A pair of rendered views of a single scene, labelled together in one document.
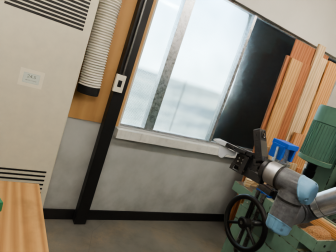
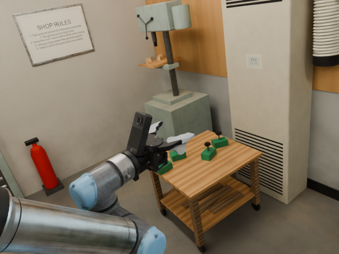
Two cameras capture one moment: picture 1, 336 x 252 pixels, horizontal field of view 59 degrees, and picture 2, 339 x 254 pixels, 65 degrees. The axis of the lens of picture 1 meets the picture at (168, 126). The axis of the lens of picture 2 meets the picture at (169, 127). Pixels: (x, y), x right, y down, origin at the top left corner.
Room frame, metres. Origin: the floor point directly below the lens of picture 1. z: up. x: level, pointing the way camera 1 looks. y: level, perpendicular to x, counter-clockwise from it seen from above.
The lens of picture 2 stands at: (1.08, -0.96, 1.58)
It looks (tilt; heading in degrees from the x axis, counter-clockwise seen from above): 25 degrees down; 91
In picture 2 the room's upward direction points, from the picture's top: 11 degrees counter-clockwise
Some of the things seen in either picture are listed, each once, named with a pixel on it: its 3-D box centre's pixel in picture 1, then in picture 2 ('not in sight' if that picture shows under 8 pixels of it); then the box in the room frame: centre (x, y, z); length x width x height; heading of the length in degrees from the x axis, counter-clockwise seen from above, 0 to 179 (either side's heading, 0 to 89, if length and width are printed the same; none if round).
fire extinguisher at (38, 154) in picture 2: not in sight; (43, 165); (-0.29, 1.45, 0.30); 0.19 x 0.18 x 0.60; 123
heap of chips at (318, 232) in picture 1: (319, 230); not in sight; (1.39, -0.86, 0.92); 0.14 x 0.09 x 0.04; 122
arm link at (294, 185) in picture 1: (295, 186); (96, 186); (0.88, -0.42, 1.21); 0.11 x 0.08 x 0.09; 43
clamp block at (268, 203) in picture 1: (267, 203); not in sight; (1.54, -0.64, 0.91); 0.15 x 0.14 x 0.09; 32
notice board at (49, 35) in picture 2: not in sight; (57, 34); (0.15, 1.84, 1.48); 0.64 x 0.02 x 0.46; 33
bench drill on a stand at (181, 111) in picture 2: not in sight; (176, 90); (1.18, 1.54, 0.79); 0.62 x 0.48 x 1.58; 125
